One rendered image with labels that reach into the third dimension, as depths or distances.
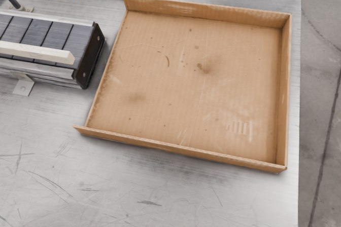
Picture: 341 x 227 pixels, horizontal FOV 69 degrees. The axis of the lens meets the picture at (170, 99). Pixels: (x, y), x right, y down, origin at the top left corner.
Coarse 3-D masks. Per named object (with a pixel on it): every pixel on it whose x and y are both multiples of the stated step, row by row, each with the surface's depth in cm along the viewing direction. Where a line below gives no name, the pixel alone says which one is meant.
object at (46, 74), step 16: (32, 16) 44; (48, 16) 44; (96, 32) 43; (96, 48) 44; (0, 64) 40; (16, 64) 40; (32, 64) 40; (80, 64) 39; (48, 80) 43; (64, 80) 41; (80, 80) 40
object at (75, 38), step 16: (0, 16) 44; (16, 16) 44; (0, 32) 43; (16, 32) 42; (32, 32) 42; (48, 32) 42; (64, 32) 42; (80, 32) 42; (64, 48) 40; (80, 48) 40; (48, 64) 40; (64, 64) 39
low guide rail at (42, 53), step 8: (0, 48) 37; (8, 48) 37; (16, 48) 37; (24, 48) 37; (32, 48) 36; (40, 48) 36; (48, 48) 36; (24, 56) 38; (32, 56) 37; (40, 56) 37; (48, 56) 36; (56, 56) 36; (64, 56) 36; (72, 56) 37
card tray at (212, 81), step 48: (144, 0) 46; (144, 48) 45; (192, 48) 44; (240, 48) 44; (288, 48) 39; (96, 96) 42; (144, 96) 41; (192, 96) 41; (240, 96) 40; (288, 96) 36; (144, 144) 37; (192, 144) 38; (240, 144) 37
